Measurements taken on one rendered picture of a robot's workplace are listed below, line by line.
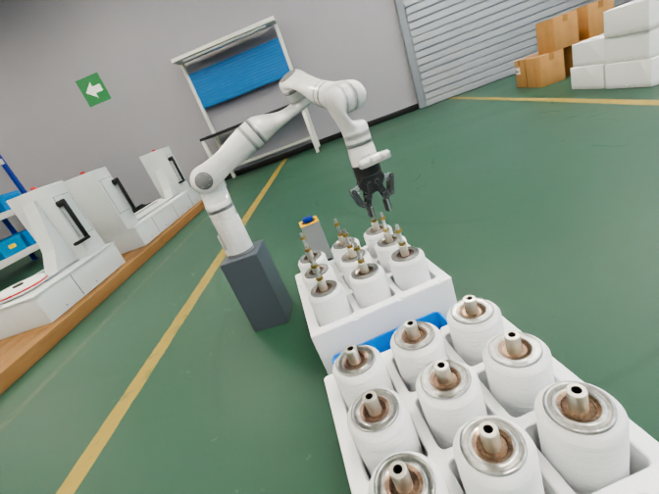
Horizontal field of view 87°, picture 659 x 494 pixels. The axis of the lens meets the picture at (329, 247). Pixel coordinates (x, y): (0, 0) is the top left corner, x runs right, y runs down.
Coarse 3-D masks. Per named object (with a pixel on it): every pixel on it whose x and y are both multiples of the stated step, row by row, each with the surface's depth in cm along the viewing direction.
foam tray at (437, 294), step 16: (336, 272) 114; (384, 272) 103; (432, 272) 94; (304, 288) 112; (416, 288) 90; (432, 288) 90; (448, 288) 91; (304, 304) 103; (352, 304) 94; (384, 304) 89; (400, 304) 89; (416, 304) 90; (432, 304) 91; (448, 304) 92; (352, 320) 88; (368, 320) 89; (384, 320) 90; (400, 320) 91; (320, 336) 88; (336, 336) 89; (352, 336) 90; (368, 336) 91; (320, 352) 89; (336, 352) 90
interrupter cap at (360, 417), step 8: (376, 392) 56; (384, 392) 55; (360, 400) 55; (384, 400) 54; (392, 400) 53; (352, 408) 54; (360, 408) 54; (384, 408) 53; (392, 408) 52; (352, 416) 53; (360, 416) 53; (368, 416) 53; (376, 416) 52; (384, 416) 51; (392, 416) 51; (360, 424) 51; (368, 424) 51; (376, 424) 51; (384, 424) 50
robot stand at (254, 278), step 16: (256, 256) 120; (224, 272) 123; (240, 272) 123; (256, 272) 123; (272, 272) 130; (240, 288) 126; (256, 288) 126; (272, 288) 126; (240, 304) 128; (256, 304) 128; (272, 304) 128; (288, 304) 138; (256, 320) 131; (272, 320) 131; (288, 320) 132
